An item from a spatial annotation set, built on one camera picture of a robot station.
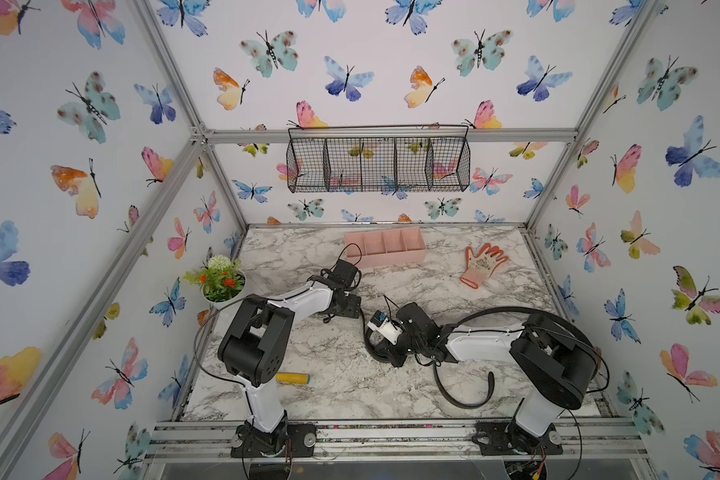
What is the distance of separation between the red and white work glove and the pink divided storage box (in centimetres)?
16

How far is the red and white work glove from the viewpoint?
1066 millimetres

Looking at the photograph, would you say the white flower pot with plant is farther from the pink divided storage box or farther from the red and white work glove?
the red and white work glove

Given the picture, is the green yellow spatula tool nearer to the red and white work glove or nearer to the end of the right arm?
the end of the right arm

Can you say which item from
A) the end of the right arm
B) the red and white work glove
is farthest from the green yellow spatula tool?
the red and white work glove

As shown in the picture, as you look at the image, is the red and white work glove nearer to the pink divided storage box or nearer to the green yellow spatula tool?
the pink divided storage box

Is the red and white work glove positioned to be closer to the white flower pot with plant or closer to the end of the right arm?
the end of the right arm

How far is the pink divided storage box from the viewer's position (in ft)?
3.60

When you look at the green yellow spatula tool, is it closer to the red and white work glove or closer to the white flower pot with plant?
the white flower pot with plant
